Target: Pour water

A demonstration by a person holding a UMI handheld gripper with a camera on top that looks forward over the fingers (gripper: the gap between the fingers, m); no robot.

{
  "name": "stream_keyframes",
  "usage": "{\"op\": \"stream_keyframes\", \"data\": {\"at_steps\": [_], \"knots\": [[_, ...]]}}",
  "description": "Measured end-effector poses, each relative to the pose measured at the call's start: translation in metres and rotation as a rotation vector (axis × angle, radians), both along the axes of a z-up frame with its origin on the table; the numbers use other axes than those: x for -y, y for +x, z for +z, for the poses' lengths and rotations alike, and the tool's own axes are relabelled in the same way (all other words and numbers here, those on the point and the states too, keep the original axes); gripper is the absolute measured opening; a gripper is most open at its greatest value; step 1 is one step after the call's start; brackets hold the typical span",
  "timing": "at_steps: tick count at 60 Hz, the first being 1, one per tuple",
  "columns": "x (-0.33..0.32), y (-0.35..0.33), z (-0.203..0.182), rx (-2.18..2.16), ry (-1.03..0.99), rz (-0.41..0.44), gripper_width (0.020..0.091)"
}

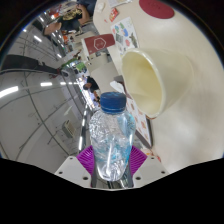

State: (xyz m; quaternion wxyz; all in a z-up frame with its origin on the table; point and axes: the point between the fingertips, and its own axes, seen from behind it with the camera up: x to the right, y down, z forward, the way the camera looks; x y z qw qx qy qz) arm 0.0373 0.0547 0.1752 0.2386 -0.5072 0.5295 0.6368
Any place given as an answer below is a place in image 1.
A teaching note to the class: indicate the ceiling light group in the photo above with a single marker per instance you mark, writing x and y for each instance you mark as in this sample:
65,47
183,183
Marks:
8,91

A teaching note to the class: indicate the red paper cup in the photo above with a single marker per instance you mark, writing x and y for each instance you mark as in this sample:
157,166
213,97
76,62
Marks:
98,43

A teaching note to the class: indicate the clear-sleeved paper card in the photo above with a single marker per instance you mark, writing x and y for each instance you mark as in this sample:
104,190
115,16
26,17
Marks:
118,2

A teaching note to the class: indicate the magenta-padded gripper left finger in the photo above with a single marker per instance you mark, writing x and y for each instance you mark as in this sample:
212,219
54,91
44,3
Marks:
71,171

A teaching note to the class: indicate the flat round red coaster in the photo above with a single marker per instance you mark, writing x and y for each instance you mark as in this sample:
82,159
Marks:
156,8

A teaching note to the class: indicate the crumpled white napkin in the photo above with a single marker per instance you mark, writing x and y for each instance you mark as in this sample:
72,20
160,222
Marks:
116,86

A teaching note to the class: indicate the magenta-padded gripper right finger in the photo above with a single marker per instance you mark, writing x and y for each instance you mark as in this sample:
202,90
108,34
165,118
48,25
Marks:
150,170

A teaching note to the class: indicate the clear blue-capped water bottle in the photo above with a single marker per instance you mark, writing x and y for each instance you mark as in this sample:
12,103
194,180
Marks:
111,136

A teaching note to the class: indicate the small red snack packet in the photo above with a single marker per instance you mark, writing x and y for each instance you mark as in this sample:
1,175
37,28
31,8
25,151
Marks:
114,14

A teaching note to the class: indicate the ceiling air conditioner unit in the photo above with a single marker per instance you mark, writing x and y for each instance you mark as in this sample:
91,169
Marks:
69,128

